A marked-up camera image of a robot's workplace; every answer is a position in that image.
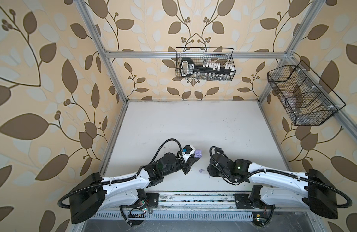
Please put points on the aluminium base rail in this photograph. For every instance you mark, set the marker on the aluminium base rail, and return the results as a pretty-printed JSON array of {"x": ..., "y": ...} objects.
[{"x": 195, "y": 200}]

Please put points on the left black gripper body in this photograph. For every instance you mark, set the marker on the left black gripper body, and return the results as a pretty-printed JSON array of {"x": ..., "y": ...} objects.
[{"x": 177, "y": 165}]

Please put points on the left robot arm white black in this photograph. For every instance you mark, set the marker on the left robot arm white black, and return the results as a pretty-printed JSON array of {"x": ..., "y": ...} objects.
[{"x": 148, "y": 175}]

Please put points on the purple round charging case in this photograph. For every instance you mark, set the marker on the purple round charging case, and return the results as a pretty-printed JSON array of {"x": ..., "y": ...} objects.
[{"x": 198, "y": 153}]

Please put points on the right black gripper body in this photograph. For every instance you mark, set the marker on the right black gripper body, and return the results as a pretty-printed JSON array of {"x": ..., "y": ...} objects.
[{"x": 213, "y": 172}]

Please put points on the black tool rack with handle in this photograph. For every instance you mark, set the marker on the black tool rack with handle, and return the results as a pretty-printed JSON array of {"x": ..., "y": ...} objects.
[{"x": 188, "y": 68}]

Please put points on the back wire basket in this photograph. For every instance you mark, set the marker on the back wire basket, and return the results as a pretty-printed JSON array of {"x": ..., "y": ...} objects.
[{"x": 217, "y": 55}]

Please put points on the wire basket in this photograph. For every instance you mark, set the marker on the wire basket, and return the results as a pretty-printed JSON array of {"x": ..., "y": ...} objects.
[
  {"x": 307, "y": 99},
  {"x": 217, "y": 55}
]

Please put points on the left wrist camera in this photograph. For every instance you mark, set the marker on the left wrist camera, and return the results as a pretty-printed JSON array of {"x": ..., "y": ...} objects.
[{"x": 187, "y": 151}]

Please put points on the right wire basket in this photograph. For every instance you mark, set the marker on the right wire basket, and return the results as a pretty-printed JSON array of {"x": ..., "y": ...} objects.
[{"x": 307, "y": 99}]

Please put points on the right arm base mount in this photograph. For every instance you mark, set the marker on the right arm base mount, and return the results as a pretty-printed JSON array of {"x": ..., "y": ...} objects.
[{"x": 251, "y": 200}]

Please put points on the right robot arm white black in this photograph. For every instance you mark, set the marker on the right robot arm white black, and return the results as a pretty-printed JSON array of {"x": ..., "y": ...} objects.
[{"x": 273, "y": 187}]

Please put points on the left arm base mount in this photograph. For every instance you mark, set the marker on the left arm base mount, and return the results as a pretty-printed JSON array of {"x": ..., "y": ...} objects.
[{"x": 141, "y": 199}]

